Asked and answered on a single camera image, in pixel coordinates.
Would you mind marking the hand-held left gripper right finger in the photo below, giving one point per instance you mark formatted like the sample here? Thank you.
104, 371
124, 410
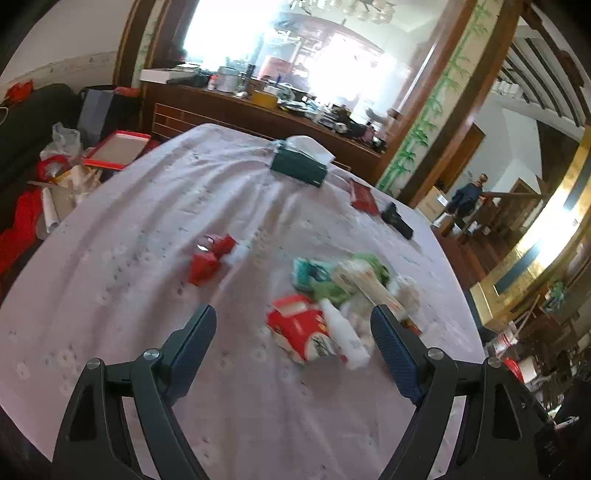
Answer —
392, 353

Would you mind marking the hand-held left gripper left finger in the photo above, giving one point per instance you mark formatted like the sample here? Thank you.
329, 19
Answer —
194, 350

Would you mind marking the small white plastic bottle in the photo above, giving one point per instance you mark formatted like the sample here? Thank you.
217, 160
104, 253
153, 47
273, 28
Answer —
344, 334

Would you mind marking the red and white snack packet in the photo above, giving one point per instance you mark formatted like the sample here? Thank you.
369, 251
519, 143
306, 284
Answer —
300, 332

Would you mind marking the crumpled red wrapper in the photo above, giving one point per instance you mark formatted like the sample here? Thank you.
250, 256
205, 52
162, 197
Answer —
205, 267

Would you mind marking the green towel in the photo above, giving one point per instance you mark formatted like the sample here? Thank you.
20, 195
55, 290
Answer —
330, 291

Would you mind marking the teal printed packet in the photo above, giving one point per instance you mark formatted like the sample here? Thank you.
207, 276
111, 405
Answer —
304, 272

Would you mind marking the black pouch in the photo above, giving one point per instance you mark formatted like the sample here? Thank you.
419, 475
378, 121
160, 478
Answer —
397, 220

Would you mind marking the cardboard box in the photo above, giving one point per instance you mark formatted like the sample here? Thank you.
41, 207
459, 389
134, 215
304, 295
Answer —
436, 203

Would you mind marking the pale floral tablecloth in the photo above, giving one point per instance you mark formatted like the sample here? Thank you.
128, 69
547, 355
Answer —
184, 194

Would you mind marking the flat dark red packet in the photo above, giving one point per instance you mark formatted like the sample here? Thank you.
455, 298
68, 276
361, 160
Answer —
362, 197

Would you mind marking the white paper roll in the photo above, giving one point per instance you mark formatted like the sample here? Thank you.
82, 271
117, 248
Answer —
50, 210

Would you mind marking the dark green tissue box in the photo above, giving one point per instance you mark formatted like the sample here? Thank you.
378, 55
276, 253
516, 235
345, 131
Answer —
295, 167

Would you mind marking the red tray box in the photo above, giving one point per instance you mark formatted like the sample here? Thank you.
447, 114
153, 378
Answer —
115, 150

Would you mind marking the red cloth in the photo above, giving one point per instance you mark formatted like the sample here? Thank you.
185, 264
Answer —
23, 217

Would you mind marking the wooden sideboard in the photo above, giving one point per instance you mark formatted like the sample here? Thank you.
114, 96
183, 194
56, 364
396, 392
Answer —
207, 107

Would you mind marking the clear plastic bag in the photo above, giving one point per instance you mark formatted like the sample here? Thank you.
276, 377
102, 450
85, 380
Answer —
64, 141

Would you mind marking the grey paper bag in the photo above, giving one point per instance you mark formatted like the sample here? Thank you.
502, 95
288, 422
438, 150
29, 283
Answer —
97, 113

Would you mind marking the yellow box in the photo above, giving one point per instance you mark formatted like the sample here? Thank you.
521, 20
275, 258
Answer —
265, 98

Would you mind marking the round metal tin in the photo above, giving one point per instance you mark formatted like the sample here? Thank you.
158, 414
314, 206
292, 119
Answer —
227, 79

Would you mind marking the flat white box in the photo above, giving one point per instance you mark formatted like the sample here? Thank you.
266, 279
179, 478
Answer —
161, 74

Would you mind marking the black sofa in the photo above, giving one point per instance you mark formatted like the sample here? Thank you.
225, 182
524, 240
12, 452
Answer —
37, 120

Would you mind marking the small red ornament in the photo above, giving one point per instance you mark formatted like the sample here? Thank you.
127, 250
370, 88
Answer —
18, 92

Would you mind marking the chandelier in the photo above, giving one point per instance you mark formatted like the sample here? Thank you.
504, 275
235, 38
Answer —
351, 9

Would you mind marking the bamboo wall painting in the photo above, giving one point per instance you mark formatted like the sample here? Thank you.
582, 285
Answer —
422, 124

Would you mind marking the large wall mirror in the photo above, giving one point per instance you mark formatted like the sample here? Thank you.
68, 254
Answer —
323, 60

